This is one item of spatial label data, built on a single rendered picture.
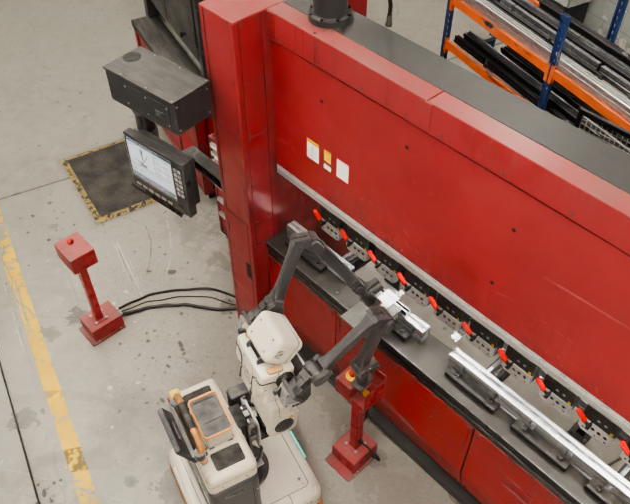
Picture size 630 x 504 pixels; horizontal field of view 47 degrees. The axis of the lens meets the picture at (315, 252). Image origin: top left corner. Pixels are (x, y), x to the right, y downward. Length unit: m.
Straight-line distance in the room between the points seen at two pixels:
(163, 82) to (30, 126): 3.49
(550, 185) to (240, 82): 1.55
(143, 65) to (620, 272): 2.38
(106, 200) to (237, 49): 2.86
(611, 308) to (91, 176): 4.50
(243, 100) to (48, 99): 3.96
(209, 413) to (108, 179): 3.09
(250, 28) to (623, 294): 1.91
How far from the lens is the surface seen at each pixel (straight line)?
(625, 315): 2.76
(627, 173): 2.66
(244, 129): 3.60
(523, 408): 3.53
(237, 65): 3.39
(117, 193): 5.99
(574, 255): 2.73
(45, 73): 7.65
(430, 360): 3.70
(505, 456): 3.63
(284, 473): 4.02
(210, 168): 4.20
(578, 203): 2.57
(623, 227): 2.52
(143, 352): 4.89
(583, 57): 4.96
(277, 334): 3.12
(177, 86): 3.55
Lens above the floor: 3.88
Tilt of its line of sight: 47 degrees down
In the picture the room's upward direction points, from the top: straight up
